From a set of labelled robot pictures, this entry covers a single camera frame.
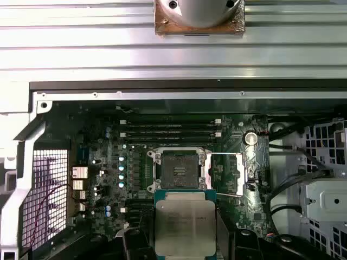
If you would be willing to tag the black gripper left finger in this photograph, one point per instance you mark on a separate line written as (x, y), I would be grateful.
(135, 246)

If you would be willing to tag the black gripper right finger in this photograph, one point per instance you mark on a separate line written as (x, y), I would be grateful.
(244, 249)

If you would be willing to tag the silver green CPU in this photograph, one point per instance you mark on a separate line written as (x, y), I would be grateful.
(185, 222)

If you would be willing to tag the metal socket cover frame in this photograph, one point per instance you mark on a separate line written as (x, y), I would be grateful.
(242, 173)

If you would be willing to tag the black RAM slot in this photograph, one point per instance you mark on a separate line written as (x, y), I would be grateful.
(139, 220)
(170, 128)
(139, 214)
(170, 134)
(139, 208)
(139, 201)
(170, 140)
(170, 122)

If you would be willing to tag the CPU socket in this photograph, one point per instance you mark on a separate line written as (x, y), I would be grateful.
(179, 170)

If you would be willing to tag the green motherboard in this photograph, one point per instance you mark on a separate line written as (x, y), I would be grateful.
(230, 211)

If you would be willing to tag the small teal capacitor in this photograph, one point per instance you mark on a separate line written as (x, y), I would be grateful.
(121, 168)
(121, 176)
(121, 185)
(121, 159)

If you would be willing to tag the silver rear port housing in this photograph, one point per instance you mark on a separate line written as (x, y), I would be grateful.
(80, 172)
(78, 185)

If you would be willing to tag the perforated metal drive cage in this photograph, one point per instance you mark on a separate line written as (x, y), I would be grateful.
(328, 197)

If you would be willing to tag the round metal board component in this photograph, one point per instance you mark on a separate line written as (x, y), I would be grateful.
(250, 138)

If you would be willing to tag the black PC case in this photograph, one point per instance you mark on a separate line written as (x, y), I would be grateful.
(24, 168)

